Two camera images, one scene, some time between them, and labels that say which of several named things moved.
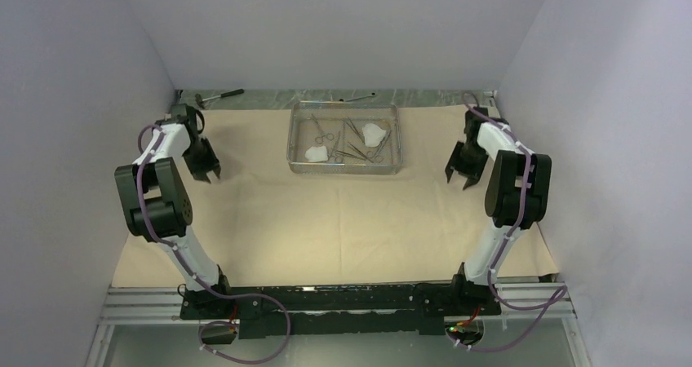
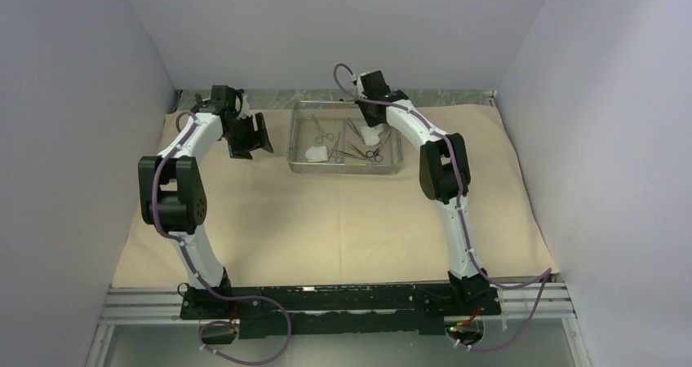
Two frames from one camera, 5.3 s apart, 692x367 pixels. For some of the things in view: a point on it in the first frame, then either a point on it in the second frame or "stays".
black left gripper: (211, 163) → (259, 137)
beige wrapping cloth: (263, 226) stays
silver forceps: (350, 123) stays
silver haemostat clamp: (376, 156) stays
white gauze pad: (373, 134) stays
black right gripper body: (472, 159) → (366, 111)
